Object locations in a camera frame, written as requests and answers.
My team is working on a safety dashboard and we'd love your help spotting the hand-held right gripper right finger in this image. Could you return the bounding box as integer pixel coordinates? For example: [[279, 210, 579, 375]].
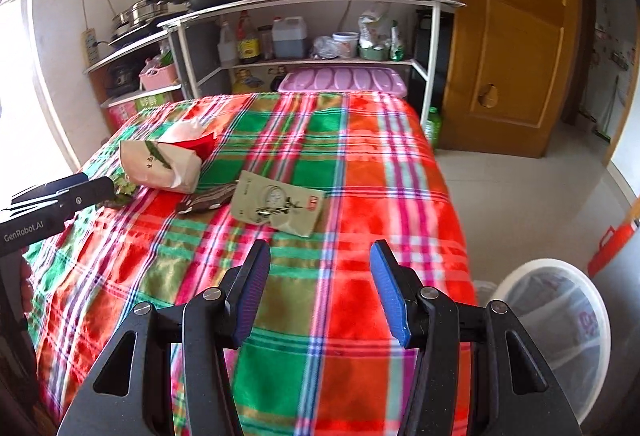
[[370, 240, 583, 436]]

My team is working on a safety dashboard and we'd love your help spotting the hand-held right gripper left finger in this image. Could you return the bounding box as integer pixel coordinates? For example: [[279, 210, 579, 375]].
[[57, 240, 272, 436]]

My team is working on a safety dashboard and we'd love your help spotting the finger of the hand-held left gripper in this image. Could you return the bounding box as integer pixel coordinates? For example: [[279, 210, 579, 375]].
[[59, 176, 117, 215], [10, 173, 89, 207]]

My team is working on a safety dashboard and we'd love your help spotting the green packet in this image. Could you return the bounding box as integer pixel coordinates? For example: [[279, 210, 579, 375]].
[[107, 173, 138, 207]]

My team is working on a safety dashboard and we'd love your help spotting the white paper bag leaf print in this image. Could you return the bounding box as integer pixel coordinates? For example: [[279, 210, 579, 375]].
[[119, 139, 203, 194]]

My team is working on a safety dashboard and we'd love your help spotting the beige printed pouch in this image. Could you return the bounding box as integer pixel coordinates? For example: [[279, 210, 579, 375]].
[[230, 170, 326, 237]]

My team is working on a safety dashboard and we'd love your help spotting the dark brown wrapper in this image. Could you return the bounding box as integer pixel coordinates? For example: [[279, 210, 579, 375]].
[[177, 183, 238, 215]]

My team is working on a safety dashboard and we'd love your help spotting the white trash bin clear liner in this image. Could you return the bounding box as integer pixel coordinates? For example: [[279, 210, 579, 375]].
[[492, 259, 612, 427]]

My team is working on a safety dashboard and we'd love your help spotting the person's left hand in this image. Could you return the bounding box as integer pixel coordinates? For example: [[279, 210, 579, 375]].
[[20, 259, 35, 317]]

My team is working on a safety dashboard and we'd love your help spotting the plaid tablecloth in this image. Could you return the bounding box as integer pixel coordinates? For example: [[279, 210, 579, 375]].
[[22, 91, 478, 436]]

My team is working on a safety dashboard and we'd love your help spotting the red green cardboard box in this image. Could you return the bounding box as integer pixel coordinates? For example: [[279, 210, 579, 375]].
[[102, 86, 183, 134]]

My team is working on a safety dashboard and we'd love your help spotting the pink plastic basket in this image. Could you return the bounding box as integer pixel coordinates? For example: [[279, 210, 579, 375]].
[[139, 59, 179, 91]]

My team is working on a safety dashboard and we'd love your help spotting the black induction cooker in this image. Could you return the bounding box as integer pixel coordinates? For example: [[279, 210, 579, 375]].
[[109, 24, 168, 48]]

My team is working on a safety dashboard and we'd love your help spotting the green plastic bottle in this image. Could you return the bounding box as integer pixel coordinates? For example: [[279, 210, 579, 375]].
[[425, 106, 444, 149]]

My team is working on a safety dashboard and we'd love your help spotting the steel steamer pot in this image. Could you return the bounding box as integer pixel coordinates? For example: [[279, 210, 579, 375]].
[[112, 0, 188, 30]]

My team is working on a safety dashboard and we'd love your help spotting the clear plastic bottle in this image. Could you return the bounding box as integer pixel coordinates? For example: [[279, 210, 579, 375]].
[[217, 19, 240, 67]]

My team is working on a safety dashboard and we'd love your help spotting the soy sauce bottle red label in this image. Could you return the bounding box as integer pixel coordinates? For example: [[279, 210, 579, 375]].
[[236, 11, 261, 64]]

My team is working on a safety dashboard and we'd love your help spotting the purple plastic stool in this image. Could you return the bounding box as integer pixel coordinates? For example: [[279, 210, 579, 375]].
[[277, 69, 407, 97]]

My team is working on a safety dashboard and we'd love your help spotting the red plastic object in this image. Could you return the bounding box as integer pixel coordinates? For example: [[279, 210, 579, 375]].
[[587, 223, 638, 277]]

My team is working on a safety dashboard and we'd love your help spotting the grey plastic jerrycan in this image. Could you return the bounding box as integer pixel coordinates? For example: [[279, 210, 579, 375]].
[[271, 16, 308, 60]]

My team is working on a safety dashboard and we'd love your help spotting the white plastic tub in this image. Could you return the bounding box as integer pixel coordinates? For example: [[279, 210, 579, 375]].
[[332, 31, 360, 58]]

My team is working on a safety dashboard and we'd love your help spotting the crumpled clear plastic bag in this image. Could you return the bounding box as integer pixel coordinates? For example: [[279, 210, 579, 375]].
[[310, 36, 341, 60]]

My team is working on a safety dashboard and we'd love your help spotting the white plastic bag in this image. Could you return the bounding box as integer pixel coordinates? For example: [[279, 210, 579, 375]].
[[357, 4, 393, 50]]

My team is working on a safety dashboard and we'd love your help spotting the wooden door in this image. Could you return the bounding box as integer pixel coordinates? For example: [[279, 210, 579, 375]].
[[440, 0, 583, 159]]

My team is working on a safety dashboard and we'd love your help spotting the wall power strip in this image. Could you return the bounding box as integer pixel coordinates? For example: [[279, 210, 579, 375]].
[[81, 29, 98, 66]]

